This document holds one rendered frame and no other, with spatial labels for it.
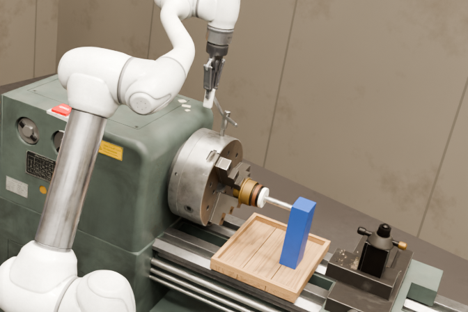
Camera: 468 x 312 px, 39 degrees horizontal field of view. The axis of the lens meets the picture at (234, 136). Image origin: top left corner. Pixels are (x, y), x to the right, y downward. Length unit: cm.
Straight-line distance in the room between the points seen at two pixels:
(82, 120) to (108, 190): 44
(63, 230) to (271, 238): 84
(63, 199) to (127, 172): 36
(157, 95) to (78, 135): 24
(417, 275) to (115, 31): 375
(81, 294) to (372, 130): 292
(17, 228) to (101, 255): 36
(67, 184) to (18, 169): 61
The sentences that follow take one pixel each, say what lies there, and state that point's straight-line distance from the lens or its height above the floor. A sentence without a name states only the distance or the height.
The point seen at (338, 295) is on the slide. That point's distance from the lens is 204.
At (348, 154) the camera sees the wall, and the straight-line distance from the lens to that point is 448.
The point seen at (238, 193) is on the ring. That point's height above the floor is 108.
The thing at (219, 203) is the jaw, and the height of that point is 103.
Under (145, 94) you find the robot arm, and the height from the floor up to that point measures 152.
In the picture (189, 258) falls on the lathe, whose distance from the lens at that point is 225.
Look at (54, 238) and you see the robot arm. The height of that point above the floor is 112.
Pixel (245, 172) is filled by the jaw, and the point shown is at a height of 110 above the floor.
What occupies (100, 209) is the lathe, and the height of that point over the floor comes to 97.
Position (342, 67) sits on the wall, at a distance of 435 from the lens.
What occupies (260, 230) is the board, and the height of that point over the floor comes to 88.
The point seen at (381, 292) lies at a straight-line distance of 208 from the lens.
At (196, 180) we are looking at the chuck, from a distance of 212.
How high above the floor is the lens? 215
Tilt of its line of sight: 24 degrees down
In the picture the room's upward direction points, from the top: 10 degrees clockwise
